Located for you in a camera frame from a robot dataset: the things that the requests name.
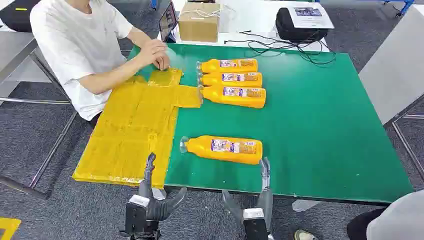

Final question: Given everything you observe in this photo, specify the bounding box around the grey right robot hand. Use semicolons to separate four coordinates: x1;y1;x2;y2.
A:
221;157;274;229

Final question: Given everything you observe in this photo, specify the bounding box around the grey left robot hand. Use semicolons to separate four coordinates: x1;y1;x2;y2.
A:
138;152;188;222

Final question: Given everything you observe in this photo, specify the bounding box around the seated person's right hand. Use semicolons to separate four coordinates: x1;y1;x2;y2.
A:
154;52;171;71

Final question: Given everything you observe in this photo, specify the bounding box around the seated person's left hand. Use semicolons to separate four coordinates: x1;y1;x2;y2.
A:
137;39;168;65

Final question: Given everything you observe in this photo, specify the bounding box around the orange drink bottle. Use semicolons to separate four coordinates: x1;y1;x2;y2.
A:
197;85;267;110
197;72;264;89
196;58;260;75
179;134;264;166

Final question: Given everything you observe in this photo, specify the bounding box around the pale table foot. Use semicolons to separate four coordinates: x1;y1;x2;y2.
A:
151;187;168;201
292;199;322;213

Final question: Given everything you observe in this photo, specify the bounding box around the dark tablet screen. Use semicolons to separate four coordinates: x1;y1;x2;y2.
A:
158;1;180;44

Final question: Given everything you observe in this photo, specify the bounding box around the cardboard box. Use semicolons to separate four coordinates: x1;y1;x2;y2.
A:
178;2;222;44

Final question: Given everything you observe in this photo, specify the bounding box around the pale shoe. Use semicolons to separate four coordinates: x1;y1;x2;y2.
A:
293;229;320;240

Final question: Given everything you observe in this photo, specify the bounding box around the yellow sheet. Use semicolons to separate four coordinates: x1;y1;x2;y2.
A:
72;67;203;190

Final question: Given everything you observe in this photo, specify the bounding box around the seated person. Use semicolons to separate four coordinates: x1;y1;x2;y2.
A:
29;0;171;122

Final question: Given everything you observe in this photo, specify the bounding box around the green table mat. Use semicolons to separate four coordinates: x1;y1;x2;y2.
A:
127;43;416;204

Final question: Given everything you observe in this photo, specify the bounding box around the white table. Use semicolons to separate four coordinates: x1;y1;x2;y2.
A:
155;0;331;54

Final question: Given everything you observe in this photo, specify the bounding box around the black bag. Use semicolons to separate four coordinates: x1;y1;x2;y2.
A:
275;7;329;44

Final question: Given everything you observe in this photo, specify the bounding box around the standing person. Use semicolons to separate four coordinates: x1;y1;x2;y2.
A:
346;189;424;240

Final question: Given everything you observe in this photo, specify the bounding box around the black case with yellow mark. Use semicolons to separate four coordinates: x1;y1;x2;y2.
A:
0;0;41;33

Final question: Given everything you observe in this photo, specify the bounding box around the printed paper sheet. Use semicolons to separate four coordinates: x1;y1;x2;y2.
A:
286;2;336;30

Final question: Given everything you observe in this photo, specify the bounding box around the grey table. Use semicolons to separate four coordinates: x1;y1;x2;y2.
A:
358;4;424;126

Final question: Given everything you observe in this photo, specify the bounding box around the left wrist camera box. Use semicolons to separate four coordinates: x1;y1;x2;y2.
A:
124;194;151;233

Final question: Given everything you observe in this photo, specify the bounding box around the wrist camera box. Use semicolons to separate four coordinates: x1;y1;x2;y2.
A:
124;194;151;233
242;207;270;240

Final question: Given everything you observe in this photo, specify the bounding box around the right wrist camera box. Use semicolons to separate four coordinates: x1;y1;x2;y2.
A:
242;207;270;240

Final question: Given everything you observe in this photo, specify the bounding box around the white cord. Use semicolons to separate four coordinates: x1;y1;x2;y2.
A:
181;7;233;19

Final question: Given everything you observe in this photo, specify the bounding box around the black cable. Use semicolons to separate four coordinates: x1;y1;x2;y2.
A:
224;30;337;66

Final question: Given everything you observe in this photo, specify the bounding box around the metal frame table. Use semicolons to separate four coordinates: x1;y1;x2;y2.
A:
0;28;79;200

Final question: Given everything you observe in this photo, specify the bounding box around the metal floor frame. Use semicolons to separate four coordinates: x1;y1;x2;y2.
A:
384;112;424;184

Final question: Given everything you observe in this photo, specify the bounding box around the blue frame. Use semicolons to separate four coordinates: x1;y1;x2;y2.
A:
383;0;416;18

